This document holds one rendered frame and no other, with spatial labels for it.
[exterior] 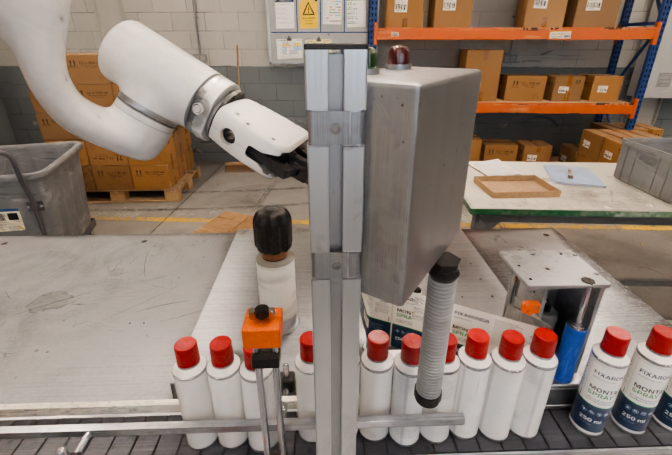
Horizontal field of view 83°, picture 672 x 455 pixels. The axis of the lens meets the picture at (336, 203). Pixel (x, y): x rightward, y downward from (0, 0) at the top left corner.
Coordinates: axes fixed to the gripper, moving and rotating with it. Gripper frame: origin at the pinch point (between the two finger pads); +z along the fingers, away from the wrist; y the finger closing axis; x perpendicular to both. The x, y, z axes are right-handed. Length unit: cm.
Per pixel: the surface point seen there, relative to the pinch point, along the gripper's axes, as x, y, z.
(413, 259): -5.5, -16.5, 10.7
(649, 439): 12, 9, 69
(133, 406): 53, -7, -8
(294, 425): 34.1, -7.6, 15.8
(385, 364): 20.2, -0.9, 22.6
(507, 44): -61, 471, 78
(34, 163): 192, 169, -198
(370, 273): -2.2, -16.9, 8.5
